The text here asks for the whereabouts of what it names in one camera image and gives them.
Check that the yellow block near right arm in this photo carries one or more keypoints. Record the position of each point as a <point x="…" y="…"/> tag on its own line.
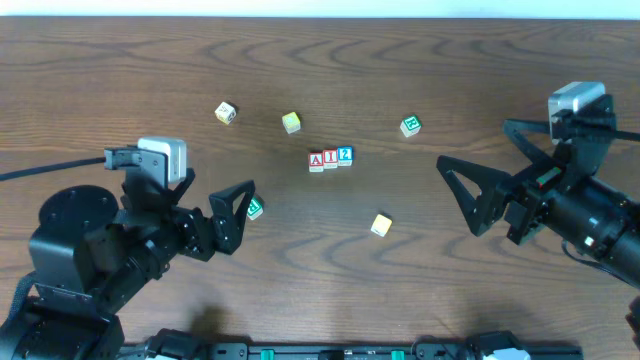
<point x="381" y="225"/>

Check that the red letter I block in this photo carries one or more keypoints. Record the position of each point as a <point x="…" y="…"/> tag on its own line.
<point x="330" y="159"/>

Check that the green number 2 block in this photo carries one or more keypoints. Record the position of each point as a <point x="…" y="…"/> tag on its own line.
<point x="255" y="209"/>

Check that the blue number 2 block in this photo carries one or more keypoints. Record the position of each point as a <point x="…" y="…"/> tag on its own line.
<point x="345" y="156"/>

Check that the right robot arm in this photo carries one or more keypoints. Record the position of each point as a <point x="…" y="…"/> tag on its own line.
<point x="620" y="260"/>

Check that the green letter R block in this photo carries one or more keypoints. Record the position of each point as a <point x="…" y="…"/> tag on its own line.
<point x="410" y="126"/>

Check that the cream yellow picture block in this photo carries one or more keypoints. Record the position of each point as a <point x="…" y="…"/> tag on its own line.
<point x="225" y="112"/>

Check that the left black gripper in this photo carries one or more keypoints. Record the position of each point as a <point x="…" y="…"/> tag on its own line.
<point x="201" y="232"/>

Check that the yellow top wooden block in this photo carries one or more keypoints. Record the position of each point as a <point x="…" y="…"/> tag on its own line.
<point x="291" y="122"/>

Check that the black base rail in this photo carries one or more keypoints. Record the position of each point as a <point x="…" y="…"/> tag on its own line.
<point x="499" y="345"/>

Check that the red letter A block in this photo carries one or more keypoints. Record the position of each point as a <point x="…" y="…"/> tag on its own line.
<point x="316" y="162"/>

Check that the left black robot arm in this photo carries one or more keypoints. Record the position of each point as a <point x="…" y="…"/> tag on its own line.
<point x="93" y="252"/>

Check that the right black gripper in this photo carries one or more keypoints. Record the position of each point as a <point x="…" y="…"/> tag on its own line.
<point x="520" y="201"/>

